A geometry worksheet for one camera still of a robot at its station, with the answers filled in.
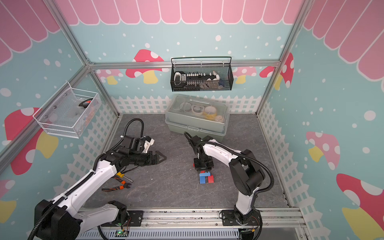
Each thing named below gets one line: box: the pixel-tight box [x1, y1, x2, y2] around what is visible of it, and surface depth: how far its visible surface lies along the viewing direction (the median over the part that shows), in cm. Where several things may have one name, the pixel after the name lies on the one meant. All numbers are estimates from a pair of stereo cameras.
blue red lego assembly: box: [199, 170, 215, 184], surface depth 86 cm
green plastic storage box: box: [165, 93, 231, 143], surface depth 98 cm
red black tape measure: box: [78, 98, 94, 109], surface depth 81 cm
